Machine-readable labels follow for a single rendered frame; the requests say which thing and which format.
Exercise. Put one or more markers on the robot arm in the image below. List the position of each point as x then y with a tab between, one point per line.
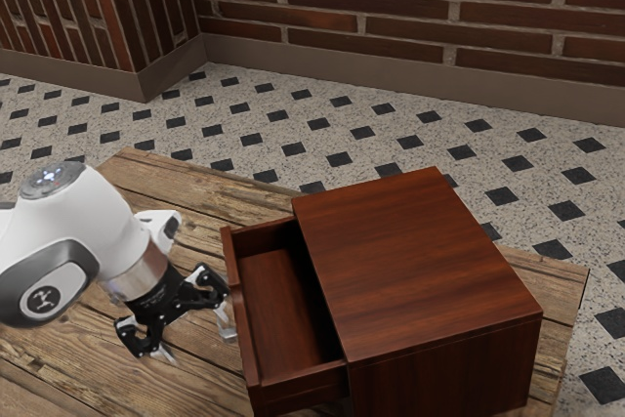
93	221

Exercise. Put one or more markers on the dark brown wooden drawer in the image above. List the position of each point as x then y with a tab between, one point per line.
288	309

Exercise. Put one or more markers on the dark brown wooden cabinet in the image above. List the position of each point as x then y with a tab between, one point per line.
420	280

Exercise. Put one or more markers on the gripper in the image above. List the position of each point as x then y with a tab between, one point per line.
158	300

